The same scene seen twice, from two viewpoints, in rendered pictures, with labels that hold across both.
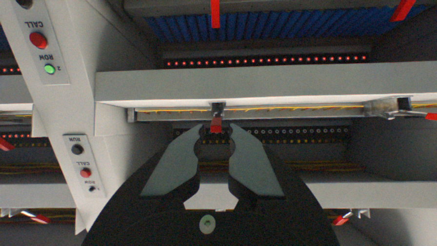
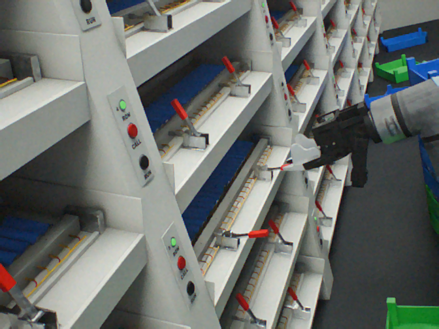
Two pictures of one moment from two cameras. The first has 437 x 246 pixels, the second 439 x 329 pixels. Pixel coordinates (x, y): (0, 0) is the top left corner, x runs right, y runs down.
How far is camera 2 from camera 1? 110 cm
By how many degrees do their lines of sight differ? 71
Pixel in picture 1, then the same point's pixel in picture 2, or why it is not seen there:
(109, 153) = (282, 116)
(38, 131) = (296, 117)
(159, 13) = (269, 215)
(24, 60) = not seen: hidden behind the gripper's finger
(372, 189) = (210, 168)
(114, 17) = (278, 198)
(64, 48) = not seen: hidden behind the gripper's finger
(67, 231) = not seen: outside the picture
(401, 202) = (200, 168)
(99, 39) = (287, 180)
